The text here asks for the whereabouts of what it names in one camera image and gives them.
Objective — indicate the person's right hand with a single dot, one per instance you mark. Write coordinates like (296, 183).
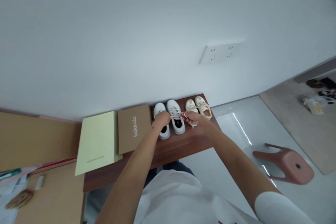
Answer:
(194, 119)

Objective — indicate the person's left hand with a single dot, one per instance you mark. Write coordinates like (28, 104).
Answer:
(159, 122)

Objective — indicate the person's right fingers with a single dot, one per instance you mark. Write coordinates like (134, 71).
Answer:
(188, 117)

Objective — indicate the person's left fingers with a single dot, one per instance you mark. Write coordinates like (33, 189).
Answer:
(164, 116)

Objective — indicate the white sneaker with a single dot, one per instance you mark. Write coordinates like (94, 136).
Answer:
(159, 107)
(177, 127)

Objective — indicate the cream sneaker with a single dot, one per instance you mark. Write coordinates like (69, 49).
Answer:
(189, 105)
(204, 108)

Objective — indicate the dark wooden bench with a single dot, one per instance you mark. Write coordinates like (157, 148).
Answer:
(183, 145)

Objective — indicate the brown shoe box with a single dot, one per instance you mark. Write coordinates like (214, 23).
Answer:
(134, 129)

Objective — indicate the person's legs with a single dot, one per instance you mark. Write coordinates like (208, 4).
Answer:
(178, 165)

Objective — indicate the pale green shoe box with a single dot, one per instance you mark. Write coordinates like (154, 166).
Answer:
(97, 142)

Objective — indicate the person's body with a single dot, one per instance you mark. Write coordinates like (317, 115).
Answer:
(178, 200)

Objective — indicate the beige floor rug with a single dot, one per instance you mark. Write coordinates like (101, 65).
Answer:
(302, 134)

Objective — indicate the pink plastic stool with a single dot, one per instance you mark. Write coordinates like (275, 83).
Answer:
(294, 167)

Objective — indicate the clear plastic bag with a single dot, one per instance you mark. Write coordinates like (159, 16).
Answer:
(315, 104)

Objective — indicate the large flat cardboard box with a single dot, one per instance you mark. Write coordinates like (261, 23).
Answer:
(36, 140)

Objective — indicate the open cardboard box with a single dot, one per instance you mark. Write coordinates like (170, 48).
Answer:
(60, 197)

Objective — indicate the small white oblong object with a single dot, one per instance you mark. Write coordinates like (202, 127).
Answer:
(40, 182)

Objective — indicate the straw hand brush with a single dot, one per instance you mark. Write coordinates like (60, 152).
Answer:
(20, 199)

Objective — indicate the white wall socket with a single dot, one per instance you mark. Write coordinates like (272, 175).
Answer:
(221, 52)

